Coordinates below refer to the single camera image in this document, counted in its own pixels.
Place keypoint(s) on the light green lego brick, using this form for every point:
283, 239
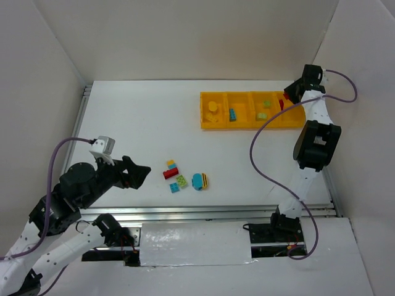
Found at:
261, 117

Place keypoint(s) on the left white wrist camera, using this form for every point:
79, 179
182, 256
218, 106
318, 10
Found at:
102, 148

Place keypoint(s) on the aluminium rail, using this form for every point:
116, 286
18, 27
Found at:
314, 148
76, 129
182, 214

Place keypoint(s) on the white foil covered panel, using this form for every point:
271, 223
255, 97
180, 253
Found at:
194, 244

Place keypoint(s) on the aluminium left rail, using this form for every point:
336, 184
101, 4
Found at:
76, 129

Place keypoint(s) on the red arch lego brick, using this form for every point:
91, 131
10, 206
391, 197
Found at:
170, 173

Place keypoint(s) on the yellow black striped lego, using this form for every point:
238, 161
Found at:
204, 180

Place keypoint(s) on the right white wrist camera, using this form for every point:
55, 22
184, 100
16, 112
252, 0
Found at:
325, 79

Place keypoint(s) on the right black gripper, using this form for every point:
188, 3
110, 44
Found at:
294, 90

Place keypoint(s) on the lime green lego plate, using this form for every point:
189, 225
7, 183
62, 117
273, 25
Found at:
181, 181

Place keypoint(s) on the aluminium right rail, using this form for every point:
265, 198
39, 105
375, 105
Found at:
314, 148

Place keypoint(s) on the yellow four-compartment bin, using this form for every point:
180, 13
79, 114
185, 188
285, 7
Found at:
246, 105

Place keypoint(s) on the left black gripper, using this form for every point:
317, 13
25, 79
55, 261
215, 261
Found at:
125, 172

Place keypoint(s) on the teal long lego brick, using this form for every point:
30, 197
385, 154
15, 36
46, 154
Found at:
232, 115

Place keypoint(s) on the round yellow lego brick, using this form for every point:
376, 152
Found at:
212, 106

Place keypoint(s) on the yellow long lego brick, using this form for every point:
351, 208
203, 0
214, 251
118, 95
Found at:
211, 118

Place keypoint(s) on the red rectangular lego brick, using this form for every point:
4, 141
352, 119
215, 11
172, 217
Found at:
282, 104

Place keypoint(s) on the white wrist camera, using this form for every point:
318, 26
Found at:
102, 148
325, 79

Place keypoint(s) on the teal rounded lego brick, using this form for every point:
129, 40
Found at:
197, 181

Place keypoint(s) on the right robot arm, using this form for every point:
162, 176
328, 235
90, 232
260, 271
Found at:
281, 219

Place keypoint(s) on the teal square lego plate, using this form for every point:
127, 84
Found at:
174, 187

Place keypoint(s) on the small teal lego brick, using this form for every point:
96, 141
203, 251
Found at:
172, 166

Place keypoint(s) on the aluminium front rail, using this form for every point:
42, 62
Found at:
182, 214

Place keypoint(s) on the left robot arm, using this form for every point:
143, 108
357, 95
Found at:
29, 263

